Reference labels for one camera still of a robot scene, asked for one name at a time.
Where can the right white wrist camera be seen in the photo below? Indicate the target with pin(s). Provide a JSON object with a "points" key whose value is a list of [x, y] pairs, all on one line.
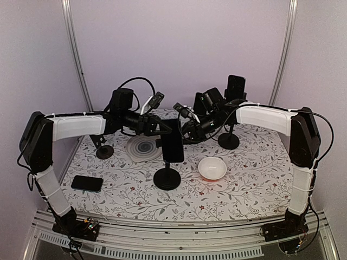
{"points": [[186, 112]]}

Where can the tall black phone stand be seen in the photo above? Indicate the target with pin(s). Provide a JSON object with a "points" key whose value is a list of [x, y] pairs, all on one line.
{"points": [[229, 140]]}

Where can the floral patterned table mat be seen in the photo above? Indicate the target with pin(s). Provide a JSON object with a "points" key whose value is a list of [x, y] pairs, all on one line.
{"points": [[257, 184]]}

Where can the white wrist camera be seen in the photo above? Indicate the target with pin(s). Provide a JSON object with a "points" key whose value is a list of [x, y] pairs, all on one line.
{"points": [[152, 102], [186, 112]]}

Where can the right aluminium frame post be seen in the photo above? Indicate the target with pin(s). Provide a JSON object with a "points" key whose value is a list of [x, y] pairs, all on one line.
{"points": [[289, 29]]}

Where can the black round-base phone stand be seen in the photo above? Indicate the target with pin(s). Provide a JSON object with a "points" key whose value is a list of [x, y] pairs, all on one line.
{"points": [[167, 178]]}

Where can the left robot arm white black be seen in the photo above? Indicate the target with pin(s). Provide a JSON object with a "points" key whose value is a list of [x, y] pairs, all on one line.
{"points": [[44, 130]]}

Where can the front aluminium rail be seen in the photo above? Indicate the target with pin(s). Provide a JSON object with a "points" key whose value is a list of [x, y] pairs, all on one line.
{"points": [[122, 238]]}

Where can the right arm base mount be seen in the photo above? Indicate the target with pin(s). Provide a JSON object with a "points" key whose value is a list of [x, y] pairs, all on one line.
{"points": [[292, 225]]}

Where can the short black phone stand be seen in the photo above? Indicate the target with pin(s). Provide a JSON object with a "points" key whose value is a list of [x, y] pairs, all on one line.
{"points": [[103, 151]]}

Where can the aluminium frame post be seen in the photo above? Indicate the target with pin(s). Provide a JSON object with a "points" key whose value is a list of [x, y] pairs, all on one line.
{"points": [[68, 18], [289, 29]]}

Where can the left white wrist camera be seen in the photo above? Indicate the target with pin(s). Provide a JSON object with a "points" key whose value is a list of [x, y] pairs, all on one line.
{"points": [[152, 102]]}

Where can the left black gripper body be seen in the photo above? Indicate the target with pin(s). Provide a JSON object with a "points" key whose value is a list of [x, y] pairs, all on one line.
{"points": [[143, 121]]}

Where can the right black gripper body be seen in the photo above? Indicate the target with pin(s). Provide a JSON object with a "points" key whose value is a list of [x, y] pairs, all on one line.
{"points": [[199, 133]]}

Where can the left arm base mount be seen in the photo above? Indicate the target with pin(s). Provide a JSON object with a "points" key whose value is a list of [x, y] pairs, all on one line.
{"points": [[69, 225]]}

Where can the left aluminium frame post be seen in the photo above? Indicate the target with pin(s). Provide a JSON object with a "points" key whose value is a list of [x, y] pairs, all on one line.
{"points": [[68, 18]]}

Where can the white bowl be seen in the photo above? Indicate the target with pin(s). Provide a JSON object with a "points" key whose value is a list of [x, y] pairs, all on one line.
{"points": [[212, 168]]}

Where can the purple-backed black phone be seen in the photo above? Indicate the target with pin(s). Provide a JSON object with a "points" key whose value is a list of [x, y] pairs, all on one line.
{"points": [[236, 85]]}

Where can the blue-edged black phone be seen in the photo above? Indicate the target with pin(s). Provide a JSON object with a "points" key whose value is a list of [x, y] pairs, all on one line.
{"points": [[172, 144]]}

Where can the swirl patterned plate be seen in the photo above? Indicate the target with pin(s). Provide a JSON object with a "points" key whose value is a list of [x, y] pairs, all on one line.
{"points": [[142, 148]]}

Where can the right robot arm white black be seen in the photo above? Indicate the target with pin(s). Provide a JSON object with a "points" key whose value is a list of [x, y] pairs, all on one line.
{"points": [[212, 111]]}

